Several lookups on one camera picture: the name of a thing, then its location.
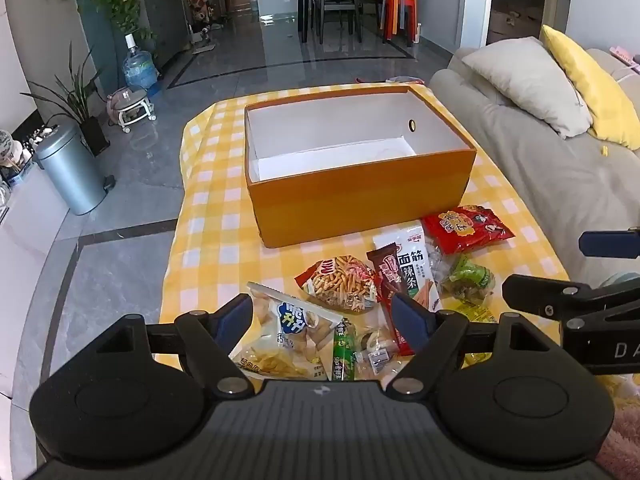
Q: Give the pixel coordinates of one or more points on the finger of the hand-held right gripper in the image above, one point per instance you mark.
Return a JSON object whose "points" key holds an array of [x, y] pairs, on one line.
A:
{"points": [[605, 245], [545, 292]]}

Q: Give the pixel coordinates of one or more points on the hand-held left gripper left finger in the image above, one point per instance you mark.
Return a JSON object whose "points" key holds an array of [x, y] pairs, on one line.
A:
{"points": [[236, 316]]}

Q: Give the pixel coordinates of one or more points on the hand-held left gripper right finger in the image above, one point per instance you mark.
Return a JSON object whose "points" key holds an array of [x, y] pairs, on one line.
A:
{"points": [[407, 317]]}

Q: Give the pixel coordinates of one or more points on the clear pastry packet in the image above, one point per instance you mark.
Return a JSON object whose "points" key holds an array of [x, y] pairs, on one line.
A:
{"points": [[375, 350]]}

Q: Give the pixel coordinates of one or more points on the white chips bag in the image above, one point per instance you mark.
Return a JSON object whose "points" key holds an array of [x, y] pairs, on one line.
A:
{"points": [[290, 332]]}

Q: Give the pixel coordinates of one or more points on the green sausage packet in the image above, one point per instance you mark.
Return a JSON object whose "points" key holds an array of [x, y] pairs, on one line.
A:
{"points": [[345, 350]]}

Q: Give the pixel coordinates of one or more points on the green snack packet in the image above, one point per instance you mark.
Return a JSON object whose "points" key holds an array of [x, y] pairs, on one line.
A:
{"points": [[467, 277]]}

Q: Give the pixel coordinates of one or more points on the orange stick snack bag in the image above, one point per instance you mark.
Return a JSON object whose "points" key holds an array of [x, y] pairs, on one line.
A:
{"points": [[335, 280]]}

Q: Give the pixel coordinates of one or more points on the orange cardboard box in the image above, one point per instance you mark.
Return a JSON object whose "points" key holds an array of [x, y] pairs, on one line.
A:
{"points": [[360, 200]]}

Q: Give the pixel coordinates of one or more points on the brown snack bar packet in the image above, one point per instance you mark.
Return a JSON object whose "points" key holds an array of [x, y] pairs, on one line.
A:
{"points": [[384, 270]]}

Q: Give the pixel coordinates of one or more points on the white spicy strips packet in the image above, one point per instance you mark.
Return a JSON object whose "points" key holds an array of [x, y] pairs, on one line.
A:
{"points": [[415, 265]]}

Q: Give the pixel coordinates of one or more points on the pink fluffy rug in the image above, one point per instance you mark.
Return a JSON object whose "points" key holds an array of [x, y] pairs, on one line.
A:
{"points": [[625, 432]]}

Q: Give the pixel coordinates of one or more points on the red snack packet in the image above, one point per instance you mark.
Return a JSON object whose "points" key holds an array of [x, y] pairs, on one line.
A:
{"points": [[465, 227]]}

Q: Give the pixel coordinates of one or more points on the grey sofa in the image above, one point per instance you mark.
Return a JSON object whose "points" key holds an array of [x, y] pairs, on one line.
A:
{"points": [[540, 160]]}

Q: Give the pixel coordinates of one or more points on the yellow checked tablecloth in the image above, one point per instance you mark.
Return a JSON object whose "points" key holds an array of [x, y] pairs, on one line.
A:
{"points": [[215, 200]]}

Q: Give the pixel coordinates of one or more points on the yellow pillow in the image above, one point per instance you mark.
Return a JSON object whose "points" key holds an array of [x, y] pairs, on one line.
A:
{"points": [[595, 85]]}

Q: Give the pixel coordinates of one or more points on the grey pillow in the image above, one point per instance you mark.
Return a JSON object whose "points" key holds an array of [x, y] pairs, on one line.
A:
{"points": [[530, 80]]}

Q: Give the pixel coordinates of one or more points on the grey pedal trash can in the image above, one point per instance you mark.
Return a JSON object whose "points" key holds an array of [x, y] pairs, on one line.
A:
{"points": [[70, 170]]}

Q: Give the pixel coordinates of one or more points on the potted long-leaf plant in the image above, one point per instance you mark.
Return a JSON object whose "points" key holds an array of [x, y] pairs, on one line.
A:
{"points": [[95, 135]]}

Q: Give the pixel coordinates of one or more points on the small white rolling stool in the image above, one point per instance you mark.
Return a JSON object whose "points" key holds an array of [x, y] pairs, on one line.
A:
{"points": [[131, 105]]}

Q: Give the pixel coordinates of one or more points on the wooden drawer cabinet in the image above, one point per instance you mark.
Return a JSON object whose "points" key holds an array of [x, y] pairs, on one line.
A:
{"points": [[515, 22]]}

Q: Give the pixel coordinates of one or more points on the blue water jug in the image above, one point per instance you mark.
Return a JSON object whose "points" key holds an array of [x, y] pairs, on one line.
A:
{"points": [[140, 70]]}

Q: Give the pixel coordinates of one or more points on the grey cabinet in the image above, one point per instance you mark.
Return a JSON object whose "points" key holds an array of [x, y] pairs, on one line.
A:
{"points": [[165, 25]]}

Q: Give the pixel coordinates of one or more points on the stacked orange plastic stools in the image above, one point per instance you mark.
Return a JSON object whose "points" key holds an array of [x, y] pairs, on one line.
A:
{"points": [[400, 10]]}

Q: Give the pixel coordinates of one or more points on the toy figures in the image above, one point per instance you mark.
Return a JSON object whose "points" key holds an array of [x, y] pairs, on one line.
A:
{"points": [[200, 5]]}

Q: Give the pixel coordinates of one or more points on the black dining chair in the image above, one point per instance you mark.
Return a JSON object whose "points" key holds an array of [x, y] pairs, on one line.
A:
{"points": [[335, 5]]}

